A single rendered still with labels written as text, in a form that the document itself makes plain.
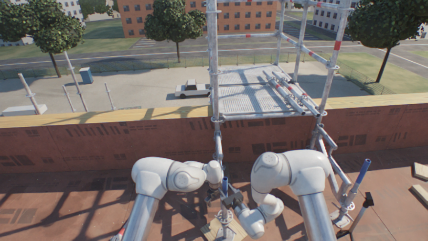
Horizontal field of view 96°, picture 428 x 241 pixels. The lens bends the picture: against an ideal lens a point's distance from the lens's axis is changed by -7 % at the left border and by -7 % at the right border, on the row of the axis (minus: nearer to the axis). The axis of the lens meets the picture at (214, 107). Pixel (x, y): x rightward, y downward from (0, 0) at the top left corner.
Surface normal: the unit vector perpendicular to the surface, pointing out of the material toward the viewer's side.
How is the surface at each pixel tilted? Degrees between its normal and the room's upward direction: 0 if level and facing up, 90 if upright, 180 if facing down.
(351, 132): 90
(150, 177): 34
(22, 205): 0
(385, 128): 90
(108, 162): 90
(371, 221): 0
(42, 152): 90
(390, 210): 0
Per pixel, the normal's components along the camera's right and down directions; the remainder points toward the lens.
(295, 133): 0.06, 0.51
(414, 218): -0.04, -0.86
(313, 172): 0.12, -0.34
